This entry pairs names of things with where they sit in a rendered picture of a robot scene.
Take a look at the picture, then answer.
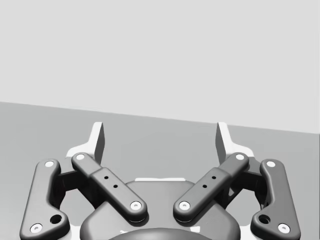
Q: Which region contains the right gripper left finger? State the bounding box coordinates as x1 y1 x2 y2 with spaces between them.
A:
19 121 149 240

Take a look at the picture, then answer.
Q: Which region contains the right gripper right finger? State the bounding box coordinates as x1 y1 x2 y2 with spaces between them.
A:
172 121 302 240

